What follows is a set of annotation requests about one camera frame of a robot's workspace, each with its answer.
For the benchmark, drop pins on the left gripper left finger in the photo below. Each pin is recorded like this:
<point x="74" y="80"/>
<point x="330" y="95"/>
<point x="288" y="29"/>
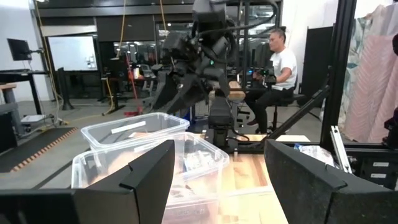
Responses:
<point x="93" y="208"/>

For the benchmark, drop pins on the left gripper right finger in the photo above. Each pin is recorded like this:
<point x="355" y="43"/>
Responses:
<point x="311" y="202"/>

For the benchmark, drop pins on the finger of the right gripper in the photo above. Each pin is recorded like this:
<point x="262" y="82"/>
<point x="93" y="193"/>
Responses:
<point x="164" y="90"/>
<point x="186" y="96"/>

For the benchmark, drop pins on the blue Maruchan noodle packet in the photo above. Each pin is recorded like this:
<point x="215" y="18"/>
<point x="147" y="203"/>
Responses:
<point x="314" y="154"/>

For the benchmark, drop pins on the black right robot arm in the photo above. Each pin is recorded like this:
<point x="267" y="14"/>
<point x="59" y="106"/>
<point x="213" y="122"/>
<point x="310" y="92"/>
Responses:
<point x="220" y="118"/>

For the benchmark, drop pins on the black monitor on arm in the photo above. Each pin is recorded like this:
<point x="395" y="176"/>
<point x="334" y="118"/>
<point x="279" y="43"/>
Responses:
<point x="18" y="49"/>

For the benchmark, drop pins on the grey office chair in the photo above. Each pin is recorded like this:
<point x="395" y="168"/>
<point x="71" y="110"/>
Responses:
<point x="146" y="73"/>

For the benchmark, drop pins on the red pole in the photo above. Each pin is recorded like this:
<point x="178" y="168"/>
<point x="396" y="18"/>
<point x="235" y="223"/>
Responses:
<point x="132" y="77"/>

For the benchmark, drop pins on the black box with white labels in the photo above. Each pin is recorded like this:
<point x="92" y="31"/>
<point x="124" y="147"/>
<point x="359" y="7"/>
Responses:
<point x="363" y="174"/>

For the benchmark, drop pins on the silver aluminium bar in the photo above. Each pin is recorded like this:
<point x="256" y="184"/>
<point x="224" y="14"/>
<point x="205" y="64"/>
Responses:
<point x="340" y="149"/>

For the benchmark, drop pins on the black floor mat orange edge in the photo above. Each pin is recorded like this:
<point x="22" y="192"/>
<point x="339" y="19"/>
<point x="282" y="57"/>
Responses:
<point x="34" y="146"/>

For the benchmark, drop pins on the person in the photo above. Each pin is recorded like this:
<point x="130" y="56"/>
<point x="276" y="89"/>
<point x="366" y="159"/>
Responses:
<point x="284" y="68"/>

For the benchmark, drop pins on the black stool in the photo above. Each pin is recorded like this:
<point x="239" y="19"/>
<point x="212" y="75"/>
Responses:
<point x="286" y="101"/>

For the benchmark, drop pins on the whiteboard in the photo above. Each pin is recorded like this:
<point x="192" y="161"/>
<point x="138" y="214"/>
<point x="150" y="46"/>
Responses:
<point x="71" y="53"/>

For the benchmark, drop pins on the white floor box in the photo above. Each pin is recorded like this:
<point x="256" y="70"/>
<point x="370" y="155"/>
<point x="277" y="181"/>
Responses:
<point x="32" y="118"/>

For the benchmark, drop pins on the pink cloth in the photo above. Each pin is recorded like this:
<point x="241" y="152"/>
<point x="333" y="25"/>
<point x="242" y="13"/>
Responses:
<point x="370" y="93"/>

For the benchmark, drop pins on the black partition panel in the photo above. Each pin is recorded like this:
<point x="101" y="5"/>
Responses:
<point x="317" y="62"/>

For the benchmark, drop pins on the black desk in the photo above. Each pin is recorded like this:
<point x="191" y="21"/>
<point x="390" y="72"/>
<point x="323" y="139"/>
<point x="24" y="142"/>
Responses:
<point x="18" y="73"/>

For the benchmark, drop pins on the teal leaf print curtain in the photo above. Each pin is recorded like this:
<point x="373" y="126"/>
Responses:
<point x="353" y="56"/>

